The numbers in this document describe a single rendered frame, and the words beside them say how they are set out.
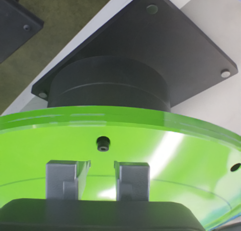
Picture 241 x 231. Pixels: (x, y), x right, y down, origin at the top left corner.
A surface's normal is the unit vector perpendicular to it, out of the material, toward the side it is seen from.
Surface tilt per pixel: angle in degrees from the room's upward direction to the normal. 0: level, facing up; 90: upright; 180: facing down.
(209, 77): 0
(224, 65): 0
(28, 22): 0
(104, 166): 23
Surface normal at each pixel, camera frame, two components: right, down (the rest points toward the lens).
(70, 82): -0.50, -0.49
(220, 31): 0.00, 0.83
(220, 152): 0.21, 0.56
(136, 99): 0.44, -0.51
